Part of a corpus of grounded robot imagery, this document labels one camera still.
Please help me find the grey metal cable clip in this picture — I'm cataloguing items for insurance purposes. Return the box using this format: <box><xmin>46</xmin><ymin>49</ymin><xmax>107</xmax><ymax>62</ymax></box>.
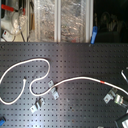
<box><xmin>30</xmin><ymin>98</ymin><xmax>45</xmax><ymax>113</ymax></box>
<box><xmin>103</xmin><ymin>90</ymin><xmax>116</xmax><ymax>104</ymax></box>
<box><xmin>48</xmin><ymin>80</ymin><xmax>59</xmax><ymax>100</ymax></box>

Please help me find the silver grey gripper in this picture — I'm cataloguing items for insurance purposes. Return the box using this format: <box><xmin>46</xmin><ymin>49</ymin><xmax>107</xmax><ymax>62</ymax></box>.
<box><xmin>114</xmin><ymin>94</ymin><xmax>128</xmax><ymax>108</ymax></box>

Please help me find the blue object at corner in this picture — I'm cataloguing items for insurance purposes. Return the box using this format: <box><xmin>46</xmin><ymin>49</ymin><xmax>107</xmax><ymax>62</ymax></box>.
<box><xmin>0</xmin><ymin>116</ymin><xmax>6</xmax><ymax>126</ymax></box>

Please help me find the white cable with red band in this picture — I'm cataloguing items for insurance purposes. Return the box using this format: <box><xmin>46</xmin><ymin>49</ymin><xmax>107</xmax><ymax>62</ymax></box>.
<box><xmin>0</xmin><ymin>57</ymin><xmax>128</xmax><ymax>105</ymax></box>

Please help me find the clear plastic storage bin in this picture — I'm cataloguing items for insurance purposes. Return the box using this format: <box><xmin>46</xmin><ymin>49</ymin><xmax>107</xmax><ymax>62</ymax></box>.
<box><xmin>34</xmin><ymin>0</ymin><xmax>94</xmax><ymax>43</ymax></box>

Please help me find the blue clamp handle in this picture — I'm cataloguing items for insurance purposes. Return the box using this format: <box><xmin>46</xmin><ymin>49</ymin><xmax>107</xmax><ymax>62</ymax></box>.
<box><xmin>90</xmin><ymin>26</ymin><xmax>98</xmax><ymax>44</ymax></box>

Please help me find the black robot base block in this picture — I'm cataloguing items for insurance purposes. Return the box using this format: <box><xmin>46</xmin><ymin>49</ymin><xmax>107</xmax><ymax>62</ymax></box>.
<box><xmin>115</xmin><ymin>114</ymin><xmax>128</xmax><ymax>128</ymax></box>

